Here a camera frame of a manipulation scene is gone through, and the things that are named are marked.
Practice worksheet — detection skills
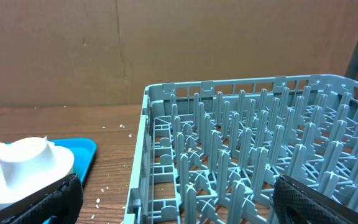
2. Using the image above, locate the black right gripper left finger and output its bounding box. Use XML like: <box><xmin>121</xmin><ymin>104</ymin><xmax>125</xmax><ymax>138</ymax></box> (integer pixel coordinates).
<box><xmin>0</xmin><ymin>174</ymin><xmax>84</xmax><ymax>224</ymax></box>

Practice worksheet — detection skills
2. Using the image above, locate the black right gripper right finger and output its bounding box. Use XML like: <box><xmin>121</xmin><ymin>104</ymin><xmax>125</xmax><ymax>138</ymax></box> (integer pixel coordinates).
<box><xmin>272</xmin><ymin>175</ymin><xmax>358</xmax><ymax>224</ymax></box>

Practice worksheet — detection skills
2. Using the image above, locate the grey dishwasher rack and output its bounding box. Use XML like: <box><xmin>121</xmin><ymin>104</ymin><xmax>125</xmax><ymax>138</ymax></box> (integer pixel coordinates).
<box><xmin>123</xmin><ymin>74</ymin><xmax>358</xmax><ymax>223</ymax></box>

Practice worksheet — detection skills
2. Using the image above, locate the teal serving tray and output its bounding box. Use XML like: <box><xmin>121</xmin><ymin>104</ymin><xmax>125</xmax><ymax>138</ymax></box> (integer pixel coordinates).
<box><xmin>0</xmin><ymin>138</ymin><xmax>98</xmax><ymax>224</ymax></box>

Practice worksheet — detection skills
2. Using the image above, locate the white cup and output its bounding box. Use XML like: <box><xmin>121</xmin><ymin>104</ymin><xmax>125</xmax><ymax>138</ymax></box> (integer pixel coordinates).
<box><xmin>0</xmin><ymin>137</ymin><xmax>55</xmax><ymax>189</ymax></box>

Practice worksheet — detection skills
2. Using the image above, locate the white bowl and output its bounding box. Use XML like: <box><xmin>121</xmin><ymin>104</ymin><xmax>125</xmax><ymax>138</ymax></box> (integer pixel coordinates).
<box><xmin>0</xmin><ymin>141</ymin><xmax>75</xmax><ymax>210</ymax></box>

